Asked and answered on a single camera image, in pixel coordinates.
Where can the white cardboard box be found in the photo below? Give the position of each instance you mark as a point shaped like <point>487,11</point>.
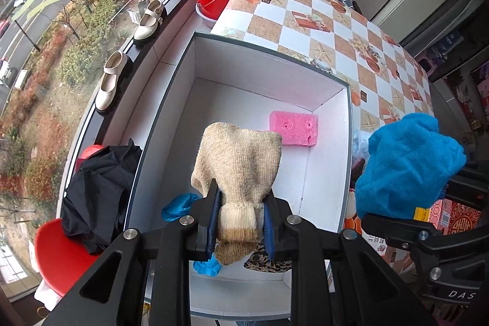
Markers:
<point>237,100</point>

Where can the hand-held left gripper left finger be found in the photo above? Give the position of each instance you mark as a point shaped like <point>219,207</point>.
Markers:
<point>214,230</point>

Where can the dark plaid cloth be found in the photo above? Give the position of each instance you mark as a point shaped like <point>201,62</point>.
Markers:
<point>342,1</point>

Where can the red plastic chair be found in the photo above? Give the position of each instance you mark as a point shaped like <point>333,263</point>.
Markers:
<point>57,257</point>

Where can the red plastic basin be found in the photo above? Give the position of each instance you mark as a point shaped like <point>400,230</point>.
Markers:
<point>210,3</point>

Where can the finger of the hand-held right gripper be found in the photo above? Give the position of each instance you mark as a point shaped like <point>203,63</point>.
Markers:
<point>470,184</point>
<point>401,232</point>

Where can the checkered printed tablecloth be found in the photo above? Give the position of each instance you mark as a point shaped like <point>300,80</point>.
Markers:
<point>344,35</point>

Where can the beige knit sock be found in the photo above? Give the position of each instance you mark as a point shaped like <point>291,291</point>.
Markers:
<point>237,161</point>

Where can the white plastic basin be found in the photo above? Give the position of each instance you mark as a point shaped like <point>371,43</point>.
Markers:
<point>204,19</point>

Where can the blue terry towel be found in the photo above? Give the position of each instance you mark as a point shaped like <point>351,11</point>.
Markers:
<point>408,165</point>

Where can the dark maroon velvet scrunchie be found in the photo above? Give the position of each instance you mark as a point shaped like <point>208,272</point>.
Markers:
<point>357,173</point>

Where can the leopard print scrunchie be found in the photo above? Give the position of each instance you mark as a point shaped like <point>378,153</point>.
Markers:
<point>263,263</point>

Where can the black cloth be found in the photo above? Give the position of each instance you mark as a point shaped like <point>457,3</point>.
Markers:
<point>99,188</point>

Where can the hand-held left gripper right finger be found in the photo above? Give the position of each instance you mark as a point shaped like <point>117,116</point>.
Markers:
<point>268,230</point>

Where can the red patterned carton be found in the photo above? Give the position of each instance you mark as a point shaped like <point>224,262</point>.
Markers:
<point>458,221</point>

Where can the blue crinkled cloth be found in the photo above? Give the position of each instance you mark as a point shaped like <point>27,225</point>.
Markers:
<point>177,207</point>

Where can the pink sponge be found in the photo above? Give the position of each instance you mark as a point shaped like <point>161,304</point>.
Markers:
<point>290,127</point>

